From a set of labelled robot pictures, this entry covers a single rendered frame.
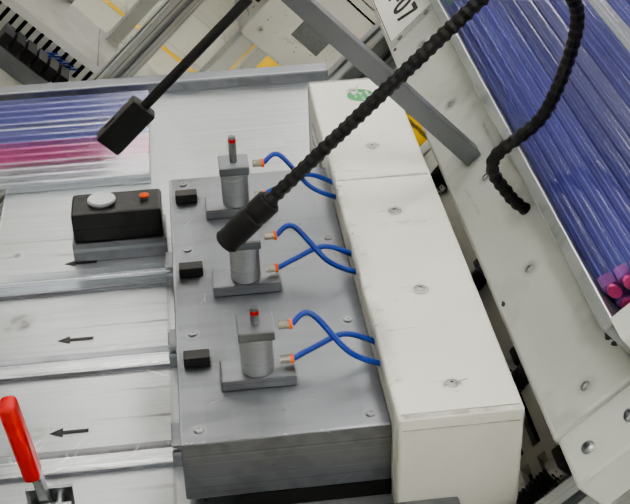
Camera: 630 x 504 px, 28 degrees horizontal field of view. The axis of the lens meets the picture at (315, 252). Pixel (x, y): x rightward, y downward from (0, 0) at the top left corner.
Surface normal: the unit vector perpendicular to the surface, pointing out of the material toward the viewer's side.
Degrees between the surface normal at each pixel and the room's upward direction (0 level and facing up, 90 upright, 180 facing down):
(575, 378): 90
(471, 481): 90
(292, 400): 46
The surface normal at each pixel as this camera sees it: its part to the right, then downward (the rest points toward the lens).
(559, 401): -0.70, -0.55
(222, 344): -0.03, -0.84
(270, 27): 0.12, 0.54
